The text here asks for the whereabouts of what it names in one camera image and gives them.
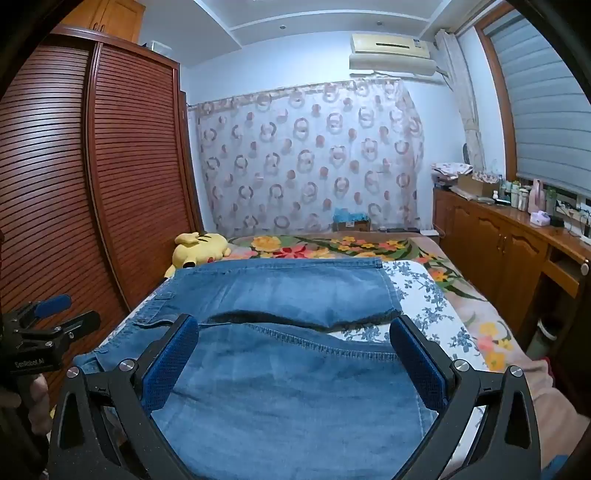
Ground pink flowered fleece blanket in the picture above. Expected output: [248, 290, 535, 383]
[222, 233, 574, 480]

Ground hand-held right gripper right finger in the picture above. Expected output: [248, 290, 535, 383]
[389, 315, 543, 480]

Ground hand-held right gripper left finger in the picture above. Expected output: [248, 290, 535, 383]
[48, 314, 208, 480]

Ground grey trash bin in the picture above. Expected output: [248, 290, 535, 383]
[524, 318, 557, 361]

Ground wooden sideboard cabinet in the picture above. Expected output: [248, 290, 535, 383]
[433, 187, 591, 334]

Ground open cardboard box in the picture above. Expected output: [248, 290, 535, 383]
[457, 172, 502, 197]

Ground circle patterned sheer curtain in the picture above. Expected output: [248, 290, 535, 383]
[191, 78, 426, 236]

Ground person's left hand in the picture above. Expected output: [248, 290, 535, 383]
[27, 372, 54, 435]

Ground brown slatted wooden wardrobe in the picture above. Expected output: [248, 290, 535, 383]
[0, 25, 204, 402]

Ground yellow plush toy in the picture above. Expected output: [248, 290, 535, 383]
[164, 232, 232, 279]

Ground beige tied window curtain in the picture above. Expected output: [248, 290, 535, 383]
[436, 30, 488, 175]

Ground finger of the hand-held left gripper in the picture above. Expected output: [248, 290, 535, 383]
[18, 310, 102, 346]
[8, 294, 73, 325]

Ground grey window blind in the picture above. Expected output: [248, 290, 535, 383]
[488, 14, 591, 195]

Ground wooden overhead cabinet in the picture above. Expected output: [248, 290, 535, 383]
[60, 0, 147, 44]

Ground folded patterned cloth stack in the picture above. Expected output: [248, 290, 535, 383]
[431, 161, 474, 188]

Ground beige wall air conditioner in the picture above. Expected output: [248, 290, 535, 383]
[348, 32, 437, 77]

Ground blue denim pants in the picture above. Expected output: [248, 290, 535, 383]
[74, 257, 440, 480]

